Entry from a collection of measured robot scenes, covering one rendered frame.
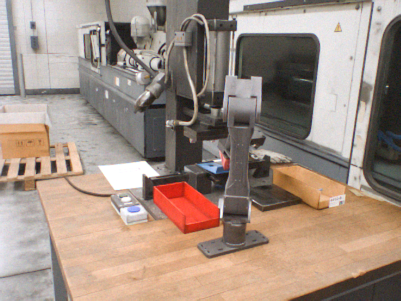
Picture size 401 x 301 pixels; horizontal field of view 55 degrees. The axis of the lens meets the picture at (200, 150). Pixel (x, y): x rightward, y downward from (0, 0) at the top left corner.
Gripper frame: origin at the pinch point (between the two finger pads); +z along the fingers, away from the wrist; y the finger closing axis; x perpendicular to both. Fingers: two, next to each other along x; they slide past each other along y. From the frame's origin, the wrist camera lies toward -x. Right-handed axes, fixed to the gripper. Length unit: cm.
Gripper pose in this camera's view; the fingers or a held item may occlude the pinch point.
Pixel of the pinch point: (225, 167)
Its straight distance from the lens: 136.1
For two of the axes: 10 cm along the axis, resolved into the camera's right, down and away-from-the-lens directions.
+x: -8.9, 1.0, -4.5
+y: -4.0, -6.5, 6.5
